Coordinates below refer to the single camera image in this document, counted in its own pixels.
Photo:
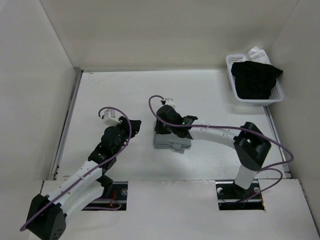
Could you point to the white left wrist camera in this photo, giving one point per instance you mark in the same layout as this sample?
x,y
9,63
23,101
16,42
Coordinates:
x,y
109,117

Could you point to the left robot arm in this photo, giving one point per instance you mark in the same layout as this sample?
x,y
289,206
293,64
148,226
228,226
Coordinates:
x,y
49,214

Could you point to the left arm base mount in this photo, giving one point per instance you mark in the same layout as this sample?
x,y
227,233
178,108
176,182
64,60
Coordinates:
x,y
114,199

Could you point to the white tank top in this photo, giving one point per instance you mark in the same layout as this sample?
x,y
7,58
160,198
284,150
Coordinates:
x,y
256,55

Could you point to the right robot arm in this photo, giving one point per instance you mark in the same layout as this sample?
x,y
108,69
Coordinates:
x,y
250,145

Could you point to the white plastic laundry basket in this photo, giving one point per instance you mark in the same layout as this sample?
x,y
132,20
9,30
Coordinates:
x,y
277,94

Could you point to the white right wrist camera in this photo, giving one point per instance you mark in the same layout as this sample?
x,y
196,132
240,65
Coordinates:
x,y
169,102

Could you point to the grey tank top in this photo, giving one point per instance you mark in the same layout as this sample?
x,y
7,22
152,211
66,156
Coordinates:
x,y
171,142

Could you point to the black tank top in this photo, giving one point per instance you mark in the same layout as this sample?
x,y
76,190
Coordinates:
x,y
253,80

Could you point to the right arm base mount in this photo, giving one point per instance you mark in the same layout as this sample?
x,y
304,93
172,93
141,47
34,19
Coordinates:
x,y
231,197

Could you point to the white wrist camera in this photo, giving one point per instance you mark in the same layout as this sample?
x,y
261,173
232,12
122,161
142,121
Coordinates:
x,y
169,102
109,117

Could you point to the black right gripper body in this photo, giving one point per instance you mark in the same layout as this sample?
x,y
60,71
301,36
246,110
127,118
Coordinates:
x,y
162,128

